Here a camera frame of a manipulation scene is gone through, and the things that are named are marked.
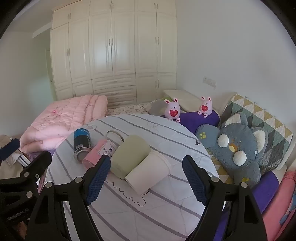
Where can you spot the grey cushion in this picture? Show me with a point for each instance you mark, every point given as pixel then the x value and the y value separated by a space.
pixel 157 107

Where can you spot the cream wardrobe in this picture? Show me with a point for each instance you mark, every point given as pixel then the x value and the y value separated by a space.
pixel 120 46

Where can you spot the pale green cup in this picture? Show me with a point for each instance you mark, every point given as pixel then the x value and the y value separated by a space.
pixel 129 153

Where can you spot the pink folded quilt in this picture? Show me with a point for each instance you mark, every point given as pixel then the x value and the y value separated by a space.
pixel 64 118

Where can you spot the blue and black can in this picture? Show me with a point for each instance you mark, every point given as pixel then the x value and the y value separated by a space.
pixel 82 141

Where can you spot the pink cloth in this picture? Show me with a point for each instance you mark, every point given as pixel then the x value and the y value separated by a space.
pixel 281 204

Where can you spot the grey plush toy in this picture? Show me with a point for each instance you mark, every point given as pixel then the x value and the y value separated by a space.
pixel 241 143

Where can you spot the pink bunny toy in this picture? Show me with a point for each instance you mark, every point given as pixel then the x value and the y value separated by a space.
pixel 205 107
pixel 173 110

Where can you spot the purple pillow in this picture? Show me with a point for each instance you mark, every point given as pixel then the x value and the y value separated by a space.
pixel 196 123

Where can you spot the triangle patterned quilted pillow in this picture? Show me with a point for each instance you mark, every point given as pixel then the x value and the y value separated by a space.
pixel 262 118

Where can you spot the purple blanket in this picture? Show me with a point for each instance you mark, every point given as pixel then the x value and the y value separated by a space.
pixel 266 192

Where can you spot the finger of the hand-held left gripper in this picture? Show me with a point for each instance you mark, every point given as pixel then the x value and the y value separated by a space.
pixel 9 148
pixel 38 162

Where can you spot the beige clothing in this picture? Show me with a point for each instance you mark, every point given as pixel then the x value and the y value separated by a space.
pixel 11 165

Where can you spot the white cup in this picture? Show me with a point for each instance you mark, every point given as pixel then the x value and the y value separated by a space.
pixel 148 172

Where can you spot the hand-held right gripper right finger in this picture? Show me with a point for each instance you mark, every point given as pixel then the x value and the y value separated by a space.
pixel 194 183

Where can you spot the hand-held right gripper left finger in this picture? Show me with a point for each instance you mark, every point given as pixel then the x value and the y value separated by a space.
pixel 99 180

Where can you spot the striped white tablecloth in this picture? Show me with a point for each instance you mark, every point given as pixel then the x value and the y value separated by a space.
pixel 152 129

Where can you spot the patterned bed sheet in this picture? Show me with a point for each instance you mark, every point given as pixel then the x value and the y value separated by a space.
pixel 129 108

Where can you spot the clear cup with pink label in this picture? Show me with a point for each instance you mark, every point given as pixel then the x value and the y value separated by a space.
pixel 97 150

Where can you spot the white pillow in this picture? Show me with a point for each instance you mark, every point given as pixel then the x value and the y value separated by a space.
pixel 182 97
pixel 223 102

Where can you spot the white wall socket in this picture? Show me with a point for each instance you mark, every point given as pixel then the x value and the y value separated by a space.
pixel 209 82

